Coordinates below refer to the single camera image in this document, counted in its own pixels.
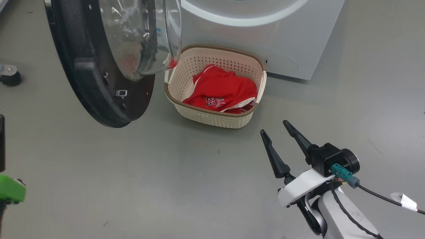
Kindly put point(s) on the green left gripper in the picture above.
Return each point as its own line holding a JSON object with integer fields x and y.
{"x": 11, "y": 189}

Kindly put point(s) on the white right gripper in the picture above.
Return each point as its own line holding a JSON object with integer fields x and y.
{"x": 302, "y": 186}

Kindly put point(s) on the red jersey number 23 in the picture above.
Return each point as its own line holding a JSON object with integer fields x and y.
{"x": 222, "y": 86}

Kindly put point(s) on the round black glass washer door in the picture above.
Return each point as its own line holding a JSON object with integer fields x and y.
{"x": 93, "y": 83}

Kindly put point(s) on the cream perforated laundry basket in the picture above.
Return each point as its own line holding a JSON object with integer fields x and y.
{"x": 212, "y": 118}

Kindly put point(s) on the white front-load washing machine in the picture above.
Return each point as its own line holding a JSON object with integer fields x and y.
{"x": 298, "y": 33}

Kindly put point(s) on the round filter cover flap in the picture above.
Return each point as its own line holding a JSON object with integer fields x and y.
{"x": 285, "y": 63}

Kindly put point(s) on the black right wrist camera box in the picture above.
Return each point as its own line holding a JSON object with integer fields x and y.
{"x": 327, "y": 157}

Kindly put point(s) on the black caster with metal bracket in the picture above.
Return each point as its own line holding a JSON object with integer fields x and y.
{"x": 10, "y": 76}

